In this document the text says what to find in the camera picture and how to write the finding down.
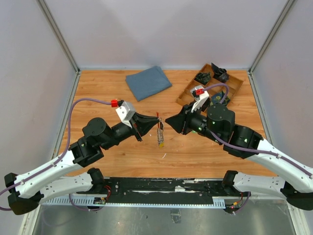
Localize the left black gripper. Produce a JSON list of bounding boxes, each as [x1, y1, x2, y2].
[[101, 112, 160, 150]]

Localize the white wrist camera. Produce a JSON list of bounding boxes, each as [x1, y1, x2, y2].
[[115, 101, 135, 128], [190, 85, 209, 113]]

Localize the dark green rolled tie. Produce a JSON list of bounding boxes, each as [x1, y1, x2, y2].
[[195, 72, 211, 85]]

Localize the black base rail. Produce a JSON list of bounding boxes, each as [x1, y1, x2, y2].
[[85, 177, 241, 205]]

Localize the metal key organizer red handle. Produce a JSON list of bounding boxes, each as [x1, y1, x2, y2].
[[156, 112, 164, 148]]

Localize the wooden compartment tray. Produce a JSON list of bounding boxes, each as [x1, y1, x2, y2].
[[176, 64, 244, 111]]

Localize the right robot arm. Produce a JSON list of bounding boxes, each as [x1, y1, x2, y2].
[[165, 104, 313, 211]]

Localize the dark navy rolled tie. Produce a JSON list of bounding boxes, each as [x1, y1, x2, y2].
[[211, 63, 229, 83]]

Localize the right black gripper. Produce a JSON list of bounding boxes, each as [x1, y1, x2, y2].
[[165, 101, 223, 143]]

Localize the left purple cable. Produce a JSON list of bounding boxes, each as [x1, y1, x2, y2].
[[0, 98, 120, 211]]

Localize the purple cable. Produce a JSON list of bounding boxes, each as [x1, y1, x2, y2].
[[0, 98, 120, 211], [195, 83, 313, 177]]

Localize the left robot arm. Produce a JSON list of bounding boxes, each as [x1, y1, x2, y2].
[[1, 113, 159, 215]]

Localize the folded blue cloth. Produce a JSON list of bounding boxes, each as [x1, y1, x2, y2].
[[125, 66, 172, 101]]

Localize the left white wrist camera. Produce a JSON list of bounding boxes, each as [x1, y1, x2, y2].
[[115, 101, 135, 128]]

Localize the blue yellow floral tie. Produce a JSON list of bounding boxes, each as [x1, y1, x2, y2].
[[210, 91, 230, 106]]

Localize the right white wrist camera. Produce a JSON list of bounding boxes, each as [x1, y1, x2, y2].
[[190, 85, 209, 113]]

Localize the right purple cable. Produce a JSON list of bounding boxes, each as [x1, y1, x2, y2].
[[195, 83, 313, 177]]

